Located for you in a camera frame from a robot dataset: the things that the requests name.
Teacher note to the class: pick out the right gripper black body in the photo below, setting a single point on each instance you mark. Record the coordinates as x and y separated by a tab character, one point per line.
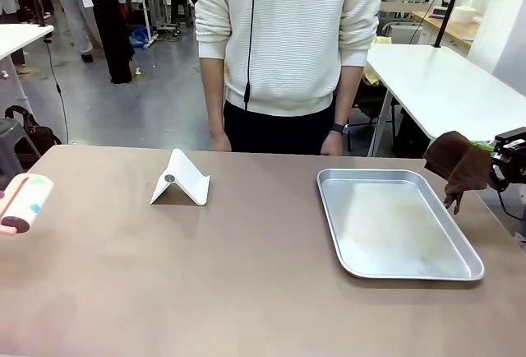
511	145

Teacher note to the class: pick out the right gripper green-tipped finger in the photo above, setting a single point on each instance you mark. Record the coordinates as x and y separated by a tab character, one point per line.
483	146
499	178

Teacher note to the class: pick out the brown towel cloth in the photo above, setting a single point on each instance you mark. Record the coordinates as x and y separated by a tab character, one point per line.
460	163

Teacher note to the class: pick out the pale green paper scrap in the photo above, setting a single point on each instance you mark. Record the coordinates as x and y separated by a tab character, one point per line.
38	180

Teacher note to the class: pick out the blue paper scrap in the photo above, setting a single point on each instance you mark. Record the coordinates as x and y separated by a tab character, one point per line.
35	207

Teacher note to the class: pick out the person right forearm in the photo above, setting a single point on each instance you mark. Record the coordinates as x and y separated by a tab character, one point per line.
213	94

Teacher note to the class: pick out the person left forearm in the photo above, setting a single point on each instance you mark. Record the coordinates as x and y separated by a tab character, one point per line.
345	94

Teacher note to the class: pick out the person left hand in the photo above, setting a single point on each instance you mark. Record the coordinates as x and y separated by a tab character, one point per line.
332	145

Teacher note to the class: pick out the person right hand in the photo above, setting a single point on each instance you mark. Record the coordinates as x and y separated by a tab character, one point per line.
220	142

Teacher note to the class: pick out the large white table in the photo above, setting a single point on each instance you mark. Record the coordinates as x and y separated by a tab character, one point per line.
444	81

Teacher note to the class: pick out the silver metal tray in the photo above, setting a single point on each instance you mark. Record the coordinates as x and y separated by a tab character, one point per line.
394	225

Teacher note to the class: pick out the wooden top workbench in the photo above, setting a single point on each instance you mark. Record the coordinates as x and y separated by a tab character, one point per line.
452	30

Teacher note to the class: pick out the white box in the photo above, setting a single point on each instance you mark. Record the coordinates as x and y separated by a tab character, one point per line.
466	13

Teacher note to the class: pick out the black tripod pole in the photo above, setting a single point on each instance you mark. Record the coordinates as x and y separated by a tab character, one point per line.
448	7

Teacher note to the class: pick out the dark wrist watch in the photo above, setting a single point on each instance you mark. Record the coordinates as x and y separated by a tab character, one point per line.
339	128

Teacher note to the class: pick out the white knit sweater torso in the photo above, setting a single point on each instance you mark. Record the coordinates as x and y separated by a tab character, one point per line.
287	36

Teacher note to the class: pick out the white folding stand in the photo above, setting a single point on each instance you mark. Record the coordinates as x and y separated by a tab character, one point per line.
185	180

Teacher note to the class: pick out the blue plastic bag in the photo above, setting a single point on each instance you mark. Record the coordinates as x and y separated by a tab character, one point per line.
139	38

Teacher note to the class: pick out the bystander white shirt black trousers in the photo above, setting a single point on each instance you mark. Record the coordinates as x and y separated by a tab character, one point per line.
111	24

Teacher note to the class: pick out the bystander grey trousers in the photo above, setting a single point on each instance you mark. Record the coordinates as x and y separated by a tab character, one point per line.
78	15

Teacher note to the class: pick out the black brown backpack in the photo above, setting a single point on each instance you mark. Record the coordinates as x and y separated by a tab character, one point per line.
39	135

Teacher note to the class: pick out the grey plastic stool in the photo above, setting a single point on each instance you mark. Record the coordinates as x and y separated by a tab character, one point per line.
8	147

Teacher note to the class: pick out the small white table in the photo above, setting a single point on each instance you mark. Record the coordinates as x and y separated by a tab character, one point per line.
20	38

